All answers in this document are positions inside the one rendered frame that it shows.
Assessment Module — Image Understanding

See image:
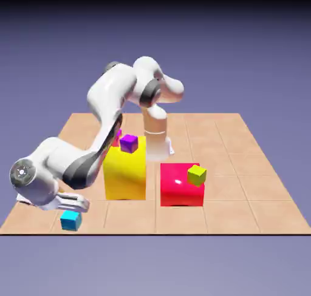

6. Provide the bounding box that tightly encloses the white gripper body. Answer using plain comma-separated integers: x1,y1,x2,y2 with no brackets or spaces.
49,192,91,214

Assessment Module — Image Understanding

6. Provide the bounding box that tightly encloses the small cyan cube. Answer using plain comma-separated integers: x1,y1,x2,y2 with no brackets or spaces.
60,210,83,232

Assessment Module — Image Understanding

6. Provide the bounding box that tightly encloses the small magenta cube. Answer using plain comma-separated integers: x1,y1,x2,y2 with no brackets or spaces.
111,129,123,148

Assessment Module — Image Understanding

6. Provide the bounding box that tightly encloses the small purple cube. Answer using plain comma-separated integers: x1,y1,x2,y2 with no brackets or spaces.
119,134,138,154

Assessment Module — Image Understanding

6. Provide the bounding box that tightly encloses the small yellow-green cube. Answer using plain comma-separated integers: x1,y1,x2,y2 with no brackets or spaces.
186,164,208,187

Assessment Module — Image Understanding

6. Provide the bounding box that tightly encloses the large yellow box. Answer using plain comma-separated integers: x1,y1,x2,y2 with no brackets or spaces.
103,135,147,201

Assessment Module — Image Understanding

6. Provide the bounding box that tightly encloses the large red box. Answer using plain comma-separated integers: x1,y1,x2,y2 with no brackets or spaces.
160,163,205,207

